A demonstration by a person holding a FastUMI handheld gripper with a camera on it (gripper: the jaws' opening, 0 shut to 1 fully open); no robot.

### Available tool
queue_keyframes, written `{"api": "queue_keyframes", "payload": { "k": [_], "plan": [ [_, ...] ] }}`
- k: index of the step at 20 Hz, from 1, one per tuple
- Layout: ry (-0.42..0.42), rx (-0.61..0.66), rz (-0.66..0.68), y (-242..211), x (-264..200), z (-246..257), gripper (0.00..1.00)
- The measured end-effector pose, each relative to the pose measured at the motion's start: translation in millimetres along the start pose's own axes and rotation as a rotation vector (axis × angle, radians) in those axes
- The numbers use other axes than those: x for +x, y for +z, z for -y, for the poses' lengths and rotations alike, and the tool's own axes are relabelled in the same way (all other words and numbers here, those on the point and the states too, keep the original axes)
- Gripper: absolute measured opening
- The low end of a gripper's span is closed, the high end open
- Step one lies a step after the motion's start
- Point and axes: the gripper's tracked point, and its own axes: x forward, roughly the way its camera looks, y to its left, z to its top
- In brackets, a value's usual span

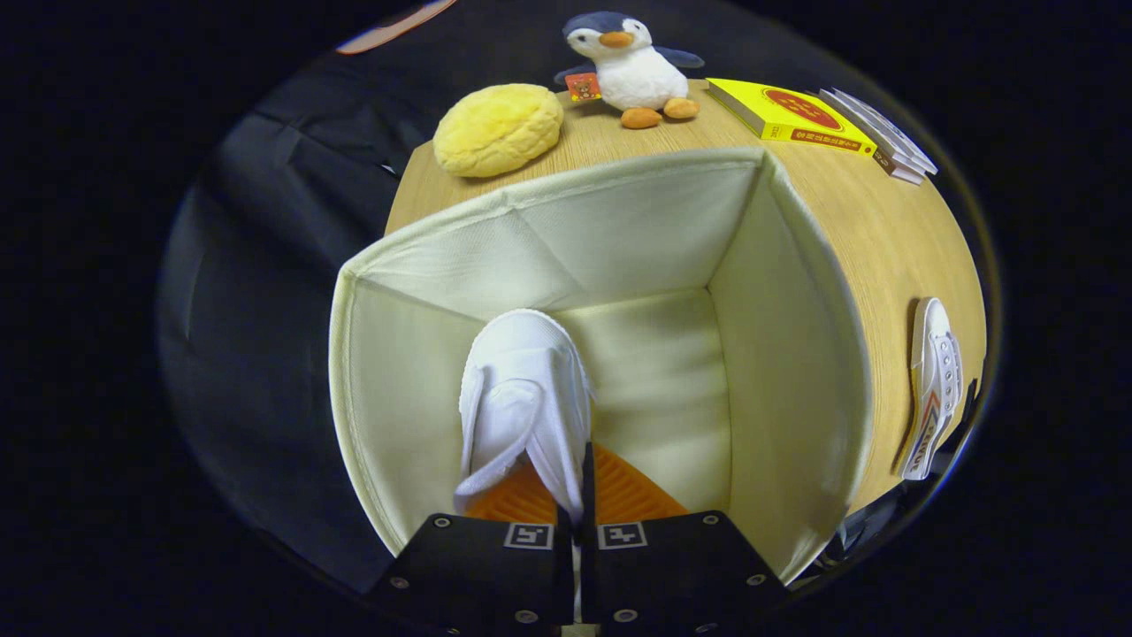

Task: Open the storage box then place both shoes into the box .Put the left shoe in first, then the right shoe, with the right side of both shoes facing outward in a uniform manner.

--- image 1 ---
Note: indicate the white canvas shoe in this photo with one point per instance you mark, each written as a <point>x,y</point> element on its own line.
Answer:
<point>936,372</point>
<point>526,380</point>

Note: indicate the yellow book with red circle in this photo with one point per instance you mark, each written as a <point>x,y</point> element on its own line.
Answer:
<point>778,111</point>

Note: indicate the yellow round plush cushion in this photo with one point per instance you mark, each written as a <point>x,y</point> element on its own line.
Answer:
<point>495,131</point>

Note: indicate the cream fabric storage box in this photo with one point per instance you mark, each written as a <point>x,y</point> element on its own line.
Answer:
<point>637,239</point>

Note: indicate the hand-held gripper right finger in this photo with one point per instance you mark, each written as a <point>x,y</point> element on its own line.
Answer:
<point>672,566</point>

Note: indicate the penguin plush toy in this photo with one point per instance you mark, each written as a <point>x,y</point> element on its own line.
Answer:
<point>641,80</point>

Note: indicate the white illustrated book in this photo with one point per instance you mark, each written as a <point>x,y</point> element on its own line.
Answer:
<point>884,124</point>
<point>911,168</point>

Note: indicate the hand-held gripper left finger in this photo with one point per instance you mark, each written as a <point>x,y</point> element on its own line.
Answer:
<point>478,566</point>

